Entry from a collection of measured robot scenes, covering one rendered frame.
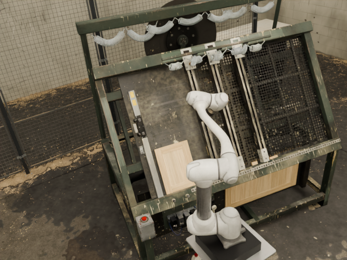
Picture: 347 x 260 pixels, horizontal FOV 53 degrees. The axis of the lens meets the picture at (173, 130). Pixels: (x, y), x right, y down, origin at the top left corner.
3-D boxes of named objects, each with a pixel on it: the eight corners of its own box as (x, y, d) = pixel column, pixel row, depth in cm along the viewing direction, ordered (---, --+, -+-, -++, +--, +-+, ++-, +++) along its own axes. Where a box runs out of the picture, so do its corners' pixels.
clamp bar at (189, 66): (211, 178, 317) (222, 180, 294) (176, 52, 315) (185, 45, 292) (221, 175, 320) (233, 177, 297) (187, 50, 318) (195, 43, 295)
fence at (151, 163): (157, 197, 303) (158, 198, 299) (127, 92, 301) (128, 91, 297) (162, 195, 304) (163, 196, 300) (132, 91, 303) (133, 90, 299)
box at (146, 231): (142, 242, 279) (139, 227, 269) (138, 232, 288) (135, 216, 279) (156, 237, 282) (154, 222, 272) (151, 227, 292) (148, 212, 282)
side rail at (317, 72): (325, 139, 360) (332, 139, 350) (297, 36, 359) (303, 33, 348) (331, 137, 363) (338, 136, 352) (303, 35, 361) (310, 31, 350)
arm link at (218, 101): (221, 100, 258) (205, 97, 255) (231, 91, 245) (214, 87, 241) (222, 113, 254) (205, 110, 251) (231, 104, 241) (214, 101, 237)
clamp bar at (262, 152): (258, 162, 331) (272, 163, 308) (225, 42, 329) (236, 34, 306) (267, 159, 334) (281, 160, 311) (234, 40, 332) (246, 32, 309)
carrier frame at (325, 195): (145, 277, 337) (133, 217, 292) (112, 190, 447) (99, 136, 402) (327, 204, 397) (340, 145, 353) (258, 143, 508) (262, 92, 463)
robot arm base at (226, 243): (251, 239, 262) (251, 234, 259) (224, 249, 256) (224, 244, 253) (238, 222, 276) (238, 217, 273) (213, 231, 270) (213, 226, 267)
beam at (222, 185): (131, 219, 302) (133, 221, 291) (128, 206, 301) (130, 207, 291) (334, 148, 363) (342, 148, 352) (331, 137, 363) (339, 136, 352)
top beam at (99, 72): (93, 82, 294) (94, 79, 284) (90, 70, 294) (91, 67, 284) (307, 33, 355) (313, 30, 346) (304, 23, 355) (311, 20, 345)
